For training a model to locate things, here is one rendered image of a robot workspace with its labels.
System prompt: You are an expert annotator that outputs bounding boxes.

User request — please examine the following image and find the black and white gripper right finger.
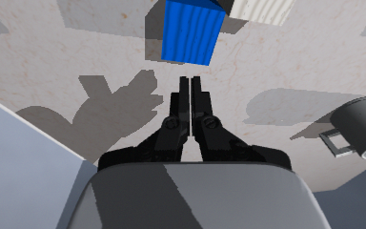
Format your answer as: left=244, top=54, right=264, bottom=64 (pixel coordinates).
left=191, top=76, right=292, bottom=170

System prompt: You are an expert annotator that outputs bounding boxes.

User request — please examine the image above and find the blue cube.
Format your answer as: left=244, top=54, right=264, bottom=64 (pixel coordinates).
left=161, top=0, right=226, bottom=66

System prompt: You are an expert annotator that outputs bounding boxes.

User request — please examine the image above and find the grey mug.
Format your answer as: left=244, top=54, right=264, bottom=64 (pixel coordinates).
left=319, top=97, right=366, bottom=159

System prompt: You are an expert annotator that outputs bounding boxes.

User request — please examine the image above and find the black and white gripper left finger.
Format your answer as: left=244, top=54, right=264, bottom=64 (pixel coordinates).
left=97, top=76, right=190, bottom=172

